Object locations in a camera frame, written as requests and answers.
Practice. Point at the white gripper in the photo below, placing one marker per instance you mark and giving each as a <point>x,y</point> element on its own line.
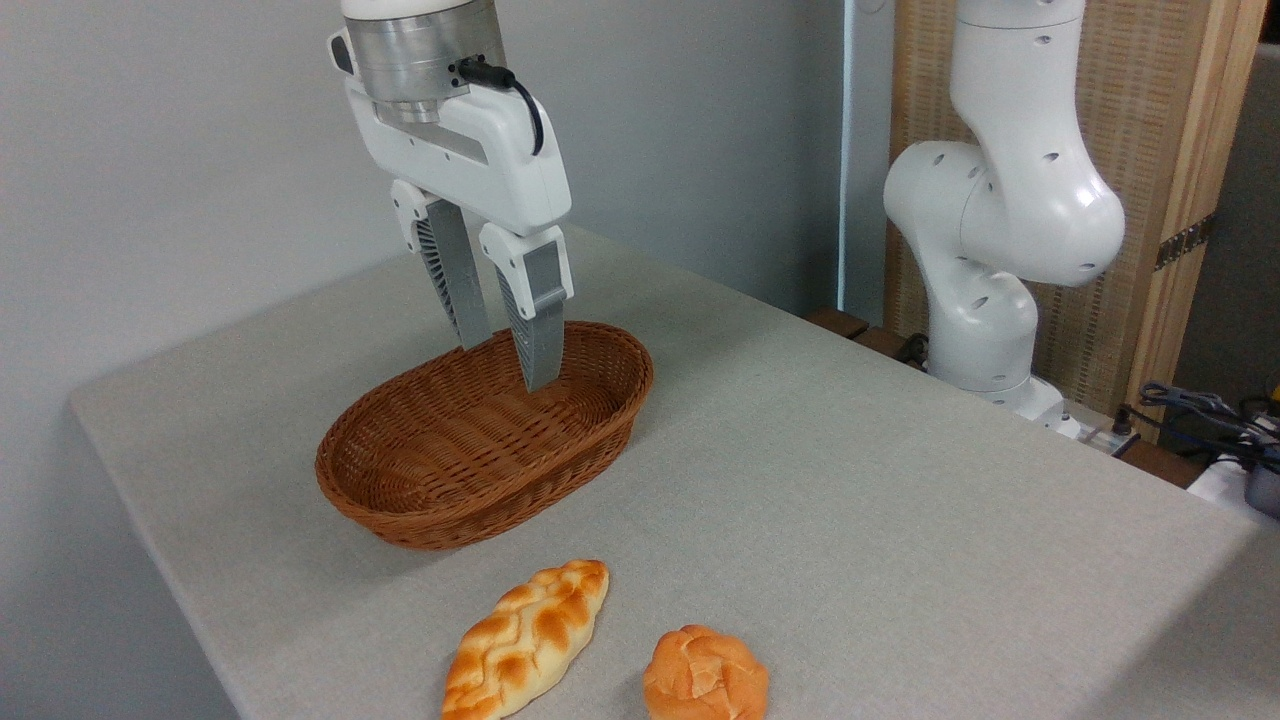
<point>480,150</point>

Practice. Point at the long braided bread loaf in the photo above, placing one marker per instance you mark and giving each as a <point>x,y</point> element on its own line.
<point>525,640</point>

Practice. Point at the brown wicker oval basket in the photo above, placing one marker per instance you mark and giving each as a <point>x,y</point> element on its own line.
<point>450,460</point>

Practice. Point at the round knotted bread bun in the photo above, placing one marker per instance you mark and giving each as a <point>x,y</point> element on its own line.
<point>705,678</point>

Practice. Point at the metal hinge on screen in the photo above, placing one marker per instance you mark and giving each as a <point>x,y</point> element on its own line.
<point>1185,243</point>

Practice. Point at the dark grey cabinet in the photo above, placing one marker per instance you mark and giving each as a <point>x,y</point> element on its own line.
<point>1240,250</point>

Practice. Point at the grey device block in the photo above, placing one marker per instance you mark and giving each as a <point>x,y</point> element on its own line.
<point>1264,490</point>

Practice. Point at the white vertical wall trim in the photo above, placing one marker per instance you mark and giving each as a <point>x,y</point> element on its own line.
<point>850,150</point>

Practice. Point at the woven screen with wooden frame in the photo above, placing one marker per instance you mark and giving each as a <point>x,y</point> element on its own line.
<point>1150,100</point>

